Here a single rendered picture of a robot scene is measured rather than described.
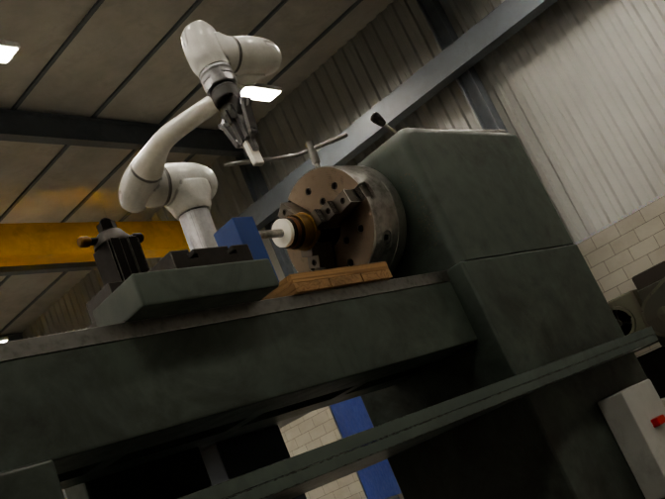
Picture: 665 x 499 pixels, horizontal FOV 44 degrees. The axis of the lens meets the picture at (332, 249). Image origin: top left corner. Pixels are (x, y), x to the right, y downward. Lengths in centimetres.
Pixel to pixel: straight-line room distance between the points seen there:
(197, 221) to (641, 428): 141
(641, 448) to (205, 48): 148
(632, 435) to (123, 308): 130
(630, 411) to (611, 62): 1078
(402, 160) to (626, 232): 1041
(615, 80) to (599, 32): 75
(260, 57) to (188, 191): 54
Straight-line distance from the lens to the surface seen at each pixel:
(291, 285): 162
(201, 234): 260
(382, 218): 197
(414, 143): 211
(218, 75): 219
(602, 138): 1260
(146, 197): 260
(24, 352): 129
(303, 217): 196
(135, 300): 135
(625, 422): 216
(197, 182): 265
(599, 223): 1260
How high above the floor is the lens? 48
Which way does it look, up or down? 16 degrees up
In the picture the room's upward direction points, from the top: 24 degrees counter-clockwise
